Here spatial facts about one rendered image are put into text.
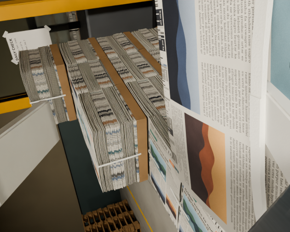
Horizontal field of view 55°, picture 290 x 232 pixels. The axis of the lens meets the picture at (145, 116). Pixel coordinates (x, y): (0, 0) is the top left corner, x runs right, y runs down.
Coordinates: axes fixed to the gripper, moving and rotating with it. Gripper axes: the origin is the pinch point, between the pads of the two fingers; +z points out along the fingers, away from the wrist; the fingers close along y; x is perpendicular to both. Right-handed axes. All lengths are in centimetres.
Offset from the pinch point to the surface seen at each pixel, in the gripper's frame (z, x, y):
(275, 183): 0.5, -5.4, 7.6
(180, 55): 10.7, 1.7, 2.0
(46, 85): 122, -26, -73
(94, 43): 149, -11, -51
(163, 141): 74, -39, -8
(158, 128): 80, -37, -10
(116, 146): 82, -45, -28
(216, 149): 6.2, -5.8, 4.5
